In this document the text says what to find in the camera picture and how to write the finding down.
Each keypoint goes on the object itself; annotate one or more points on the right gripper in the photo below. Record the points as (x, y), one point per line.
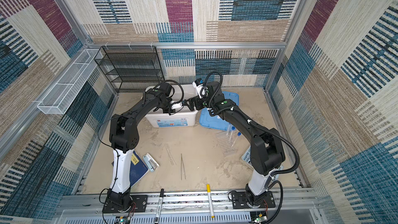
(197, 100)

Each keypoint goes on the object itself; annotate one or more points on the white plastic bin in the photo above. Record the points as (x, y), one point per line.
(182, 118)

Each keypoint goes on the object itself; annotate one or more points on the blue-capped test tube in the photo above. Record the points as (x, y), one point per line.
(228, 133)
(231, 133)
(234, 138)

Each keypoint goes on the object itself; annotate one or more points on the metal tweezers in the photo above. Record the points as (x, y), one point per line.
(182, 169)

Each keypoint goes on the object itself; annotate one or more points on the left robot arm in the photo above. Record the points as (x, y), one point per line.
(124, 137)

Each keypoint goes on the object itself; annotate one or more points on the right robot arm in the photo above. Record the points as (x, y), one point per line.
(266, 148)

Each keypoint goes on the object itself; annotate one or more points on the black mesh shelf rack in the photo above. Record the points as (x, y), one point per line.
(130, 68)

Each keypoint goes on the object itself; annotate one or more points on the colourful treehouse paperback book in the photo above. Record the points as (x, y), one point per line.
(246, 158)

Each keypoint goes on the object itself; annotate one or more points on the blue notebook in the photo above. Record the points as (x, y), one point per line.
(138, 169)

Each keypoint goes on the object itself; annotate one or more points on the yellow-capped white marker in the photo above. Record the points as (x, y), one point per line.
(212, 214)

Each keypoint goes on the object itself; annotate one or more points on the black marker pen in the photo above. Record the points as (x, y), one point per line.
(159, 207)

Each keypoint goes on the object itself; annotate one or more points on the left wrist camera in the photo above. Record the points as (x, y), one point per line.
(176, 106)

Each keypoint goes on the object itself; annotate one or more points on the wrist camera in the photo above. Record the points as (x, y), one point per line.
(198, 85)
(176, 106)

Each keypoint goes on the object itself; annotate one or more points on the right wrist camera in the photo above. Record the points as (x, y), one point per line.
(198, 85)

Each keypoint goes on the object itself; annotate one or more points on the white wire basket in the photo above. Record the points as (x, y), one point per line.
(60, 97)

